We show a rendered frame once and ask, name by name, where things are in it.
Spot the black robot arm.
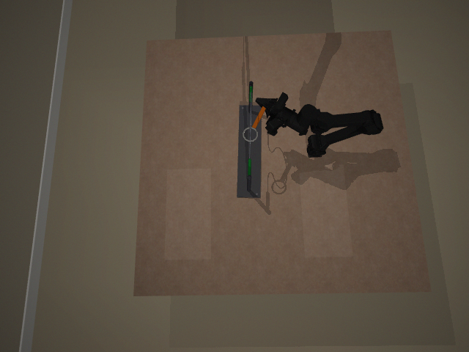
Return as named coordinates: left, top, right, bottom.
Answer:
left=265, top=104, right=383, bottom=158

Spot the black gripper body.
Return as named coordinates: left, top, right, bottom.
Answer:
left=266, top=92, right=297, bottom=127

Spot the orange handle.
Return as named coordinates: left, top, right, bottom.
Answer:
left=243, top=106, right=266, bottom=142

